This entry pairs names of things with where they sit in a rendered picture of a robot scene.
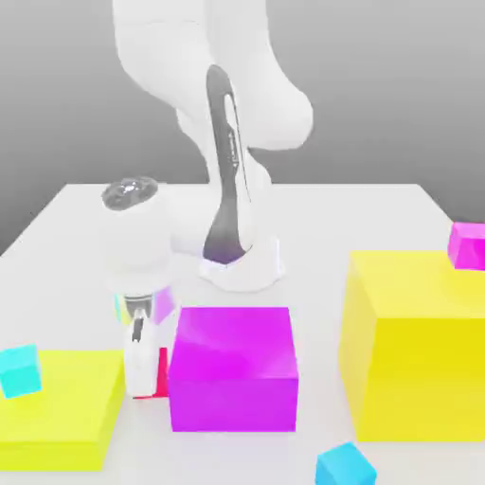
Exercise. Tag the large lime yellow box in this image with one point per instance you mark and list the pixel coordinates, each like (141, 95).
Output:
(64, 409)

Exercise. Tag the large magenta box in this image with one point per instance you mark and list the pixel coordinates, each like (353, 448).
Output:
(233, 373)

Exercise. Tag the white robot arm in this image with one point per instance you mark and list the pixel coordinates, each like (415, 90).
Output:
(166, 57)

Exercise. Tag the small red cube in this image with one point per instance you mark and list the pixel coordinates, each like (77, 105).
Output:
(163, 373)

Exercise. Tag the small magenta cube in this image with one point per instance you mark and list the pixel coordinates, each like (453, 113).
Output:
(468, 246)

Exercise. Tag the small blue cube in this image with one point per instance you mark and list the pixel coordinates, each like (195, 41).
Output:
(343, 466)

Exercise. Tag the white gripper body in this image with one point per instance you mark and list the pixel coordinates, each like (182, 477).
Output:
(141, 369)

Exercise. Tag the small cyan cube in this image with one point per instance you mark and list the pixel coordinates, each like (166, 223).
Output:
(19, 373)

